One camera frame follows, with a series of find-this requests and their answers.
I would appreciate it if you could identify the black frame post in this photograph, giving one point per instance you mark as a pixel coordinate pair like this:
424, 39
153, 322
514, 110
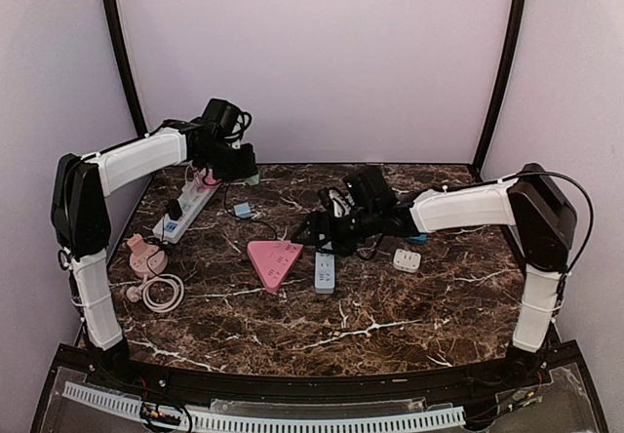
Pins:
503, 73
120, 52

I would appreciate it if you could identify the long white power strip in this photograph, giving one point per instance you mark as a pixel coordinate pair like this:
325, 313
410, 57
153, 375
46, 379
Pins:
192, 201

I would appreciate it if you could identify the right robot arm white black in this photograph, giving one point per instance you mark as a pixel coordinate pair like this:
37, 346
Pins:
529, 201

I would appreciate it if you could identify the blue grey power strip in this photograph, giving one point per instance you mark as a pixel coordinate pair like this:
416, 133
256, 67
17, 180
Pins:
324, 280

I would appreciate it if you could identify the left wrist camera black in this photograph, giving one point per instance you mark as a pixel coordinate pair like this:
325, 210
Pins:
225, 121

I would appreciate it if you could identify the pink round power socket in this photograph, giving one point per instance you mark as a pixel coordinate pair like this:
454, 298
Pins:
149, 264

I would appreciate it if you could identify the green charger plug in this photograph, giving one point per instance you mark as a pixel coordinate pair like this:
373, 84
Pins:
253, 180

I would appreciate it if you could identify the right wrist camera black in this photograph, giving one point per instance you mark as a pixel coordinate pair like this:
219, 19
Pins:
366, 190

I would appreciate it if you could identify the white slotted cable duct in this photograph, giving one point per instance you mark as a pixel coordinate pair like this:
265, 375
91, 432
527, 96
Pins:
239, 416

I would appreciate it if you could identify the blue square plug adapter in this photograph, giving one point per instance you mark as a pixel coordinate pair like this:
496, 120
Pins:
419, 239

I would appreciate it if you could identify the right black frame post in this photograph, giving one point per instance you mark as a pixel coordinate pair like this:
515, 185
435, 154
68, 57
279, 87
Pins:
503, 73

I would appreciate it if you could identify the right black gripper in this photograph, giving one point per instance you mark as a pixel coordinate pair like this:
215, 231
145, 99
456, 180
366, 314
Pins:
315, 218

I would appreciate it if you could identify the pink plug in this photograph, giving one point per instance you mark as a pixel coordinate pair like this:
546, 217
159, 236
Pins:
136, 244
204, 178

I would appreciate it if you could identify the left black frame post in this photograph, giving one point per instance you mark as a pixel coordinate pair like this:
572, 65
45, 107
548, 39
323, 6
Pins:
120, 52

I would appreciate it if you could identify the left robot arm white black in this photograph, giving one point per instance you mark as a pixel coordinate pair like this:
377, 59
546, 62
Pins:
79, 212

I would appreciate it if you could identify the white square plug adapter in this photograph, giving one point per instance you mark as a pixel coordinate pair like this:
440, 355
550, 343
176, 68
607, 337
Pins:
406, 261

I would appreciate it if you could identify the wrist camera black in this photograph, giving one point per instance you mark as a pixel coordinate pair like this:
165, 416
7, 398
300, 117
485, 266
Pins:
225, 121
366, 190

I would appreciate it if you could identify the small blue charger plug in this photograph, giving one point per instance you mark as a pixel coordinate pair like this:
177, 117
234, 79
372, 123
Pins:
243, 211

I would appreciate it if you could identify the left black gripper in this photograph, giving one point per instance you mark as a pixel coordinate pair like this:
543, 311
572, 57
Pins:
248, 168

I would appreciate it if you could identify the pink triangular power strip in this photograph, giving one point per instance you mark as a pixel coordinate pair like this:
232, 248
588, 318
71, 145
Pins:
272, 261

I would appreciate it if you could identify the pink plug on white strip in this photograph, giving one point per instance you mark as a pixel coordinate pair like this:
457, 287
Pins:
204, 178

